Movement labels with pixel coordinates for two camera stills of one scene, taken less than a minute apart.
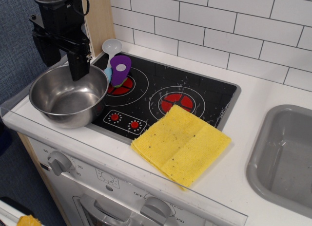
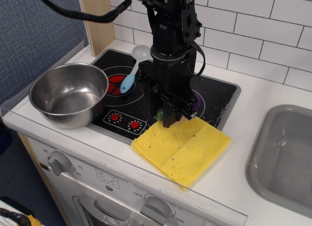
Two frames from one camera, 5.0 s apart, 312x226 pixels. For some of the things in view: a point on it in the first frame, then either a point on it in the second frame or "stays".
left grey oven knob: [59, 162] stays
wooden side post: [99, 20] stays
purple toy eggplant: [120, 66] → [198, 105]
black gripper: [61, 18] → [169, 74]
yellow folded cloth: [180, 146] stays
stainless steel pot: [68, 103] stays
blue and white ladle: [111, 46] → [140, 53]
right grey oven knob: [156, 209] stays
